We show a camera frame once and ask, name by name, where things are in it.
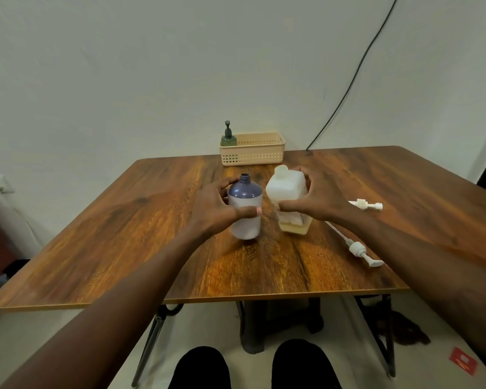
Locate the person's left hand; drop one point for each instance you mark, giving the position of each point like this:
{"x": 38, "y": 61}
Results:
{"x": 210, "y": 210}

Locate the person's right hand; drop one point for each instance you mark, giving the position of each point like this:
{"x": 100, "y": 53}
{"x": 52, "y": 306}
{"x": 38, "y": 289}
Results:
{"x": 328, "y": 200}

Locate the person's left thumb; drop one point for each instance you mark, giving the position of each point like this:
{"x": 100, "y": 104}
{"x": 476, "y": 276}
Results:
{"x": 247, "y": 212}

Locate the person's right thumb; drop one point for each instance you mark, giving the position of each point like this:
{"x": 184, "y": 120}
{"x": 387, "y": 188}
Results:
{"x": 292, "y": 205}

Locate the purple round plastic bottle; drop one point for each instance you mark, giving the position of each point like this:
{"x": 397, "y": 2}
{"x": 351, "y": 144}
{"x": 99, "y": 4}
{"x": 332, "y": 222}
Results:
{"x": 246, "y": 228}

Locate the white translucent square bottle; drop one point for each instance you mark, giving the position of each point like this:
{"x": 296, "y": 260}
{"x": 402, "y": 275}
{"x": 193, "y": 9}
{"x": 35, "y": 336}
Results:
{"x": 285, "y": 188}

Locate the person's left forearm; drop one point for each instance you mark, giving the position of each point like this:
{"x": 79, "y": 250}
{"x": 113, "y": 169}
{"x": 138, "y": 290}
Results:
{"x": 117, "y": 311}

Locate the person's right forearm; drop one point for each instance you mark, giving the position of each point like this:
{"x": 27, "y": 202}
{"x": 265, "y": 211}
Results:
{"x": 421, "y": 259}

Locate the beige perforated plastic basket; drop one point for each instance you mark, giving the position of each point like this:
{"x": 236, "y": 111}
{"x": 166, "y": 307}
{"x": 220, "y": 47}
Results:
{"x": 253, "y": 155}

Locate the small white pump head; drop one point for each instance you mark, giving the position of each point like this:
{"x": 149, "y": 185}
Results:
{"x": 364, "y": 204}

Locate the green pump bottle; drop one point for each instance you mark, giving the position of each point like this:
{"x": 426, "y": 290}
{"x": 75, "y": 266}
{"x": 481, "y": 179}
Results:
{"x": 228, "y": 138}

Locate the white pump dispenser with tube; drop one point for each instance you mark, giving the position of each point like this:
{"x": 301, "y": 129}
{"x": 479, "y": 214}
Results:
{"x": 358, "y": 249}

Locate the black metal table leg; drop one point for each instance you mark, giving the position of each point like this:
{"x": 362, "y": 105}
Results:
{"x": 152, "y": 340}
{"x": 382, "y": 332}

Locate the person's right leg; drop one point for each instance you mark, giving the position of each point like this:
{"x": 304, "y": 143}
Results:
{"x": 303, "y": 366}

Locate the person's leg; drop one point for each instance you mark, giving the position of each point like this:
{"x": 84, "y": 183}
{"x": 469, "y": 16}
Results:
{"x": 303, "y": 366}
{"x": 200, "y": 370}

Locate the person's left leg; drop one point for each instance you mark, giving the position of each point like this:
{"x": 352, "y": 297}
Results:
{"x": 200, "y": 370}

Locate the brown footwear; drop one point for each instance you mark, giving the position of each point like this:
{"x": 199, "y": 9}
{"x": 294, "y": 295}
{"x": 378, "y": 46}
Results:
{"x": 407, "y": 328}

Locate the red card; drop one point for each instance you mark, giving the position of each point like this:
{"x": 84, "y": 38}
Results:
{"x": 463, "y": 361}

